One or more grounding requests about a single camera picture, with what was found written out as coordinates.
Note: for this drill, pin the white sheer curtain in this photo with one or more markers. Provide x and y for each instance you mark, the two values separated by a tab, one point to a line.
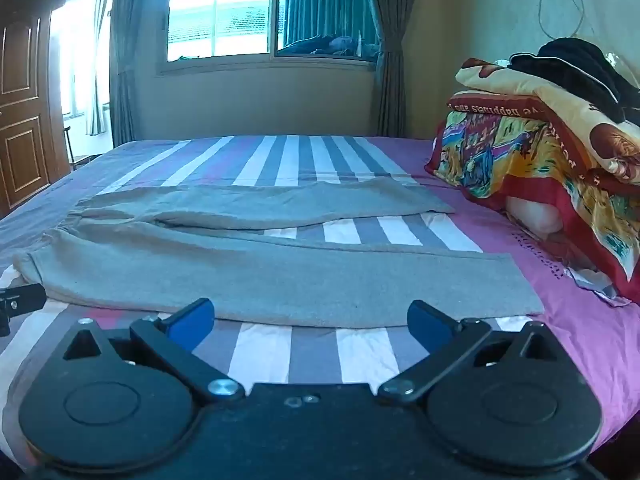
97	60

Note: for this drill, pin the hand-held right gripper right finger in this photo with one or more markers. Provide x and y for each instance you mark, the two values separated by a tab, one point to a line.
427	325

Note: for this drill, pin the white pillow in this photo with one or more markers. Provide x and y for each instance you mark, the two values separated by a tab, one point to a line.
535	215

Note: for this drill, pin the grey curtain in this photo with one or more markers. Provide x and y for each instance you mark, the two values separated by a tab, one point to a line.
392	60
127	60

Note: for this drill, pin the black clothing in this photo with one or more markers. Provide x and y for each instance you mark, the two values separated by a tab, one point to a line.
575	62

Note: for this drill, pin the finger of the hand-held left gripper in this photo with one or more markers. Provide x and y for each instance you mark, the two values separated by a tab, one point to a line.
22	300

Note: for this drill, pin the grey cloth scrap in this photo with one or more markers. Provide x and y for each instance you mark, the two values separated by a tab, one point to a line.
595	287

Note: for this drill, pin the teal curtain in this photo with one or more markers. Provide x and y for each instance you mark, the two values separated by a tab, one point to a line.
325	0

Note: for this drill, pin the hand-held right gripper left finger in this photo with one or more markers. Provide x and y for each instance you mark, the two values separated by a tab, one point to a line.
192	322

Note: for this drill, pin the striped purple bed sheet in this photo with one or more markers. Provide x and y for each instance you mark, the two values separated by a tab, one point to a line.
565	355

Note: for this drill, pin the dark cloth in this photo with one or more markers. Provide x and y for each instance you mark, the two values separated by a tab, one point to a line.
330	44

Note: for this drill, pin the colourful folded blanket pile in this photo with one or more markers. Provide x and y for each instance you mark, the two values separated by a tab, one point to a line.
500	155

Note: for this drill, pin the cream and red folded blanket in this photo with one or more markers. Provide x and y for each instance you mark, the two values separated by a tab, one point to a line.
575	105

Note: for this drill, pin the sliding glass window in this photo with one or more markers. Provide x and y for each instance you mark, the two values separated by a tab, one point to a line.
220	15

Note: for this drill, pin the brown wooden door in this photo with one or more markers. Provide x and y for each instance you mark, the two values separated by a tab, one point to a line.
22	110

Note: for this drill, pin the grey pants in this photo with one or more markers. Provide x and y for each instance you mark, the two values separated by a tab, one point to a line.
280	280

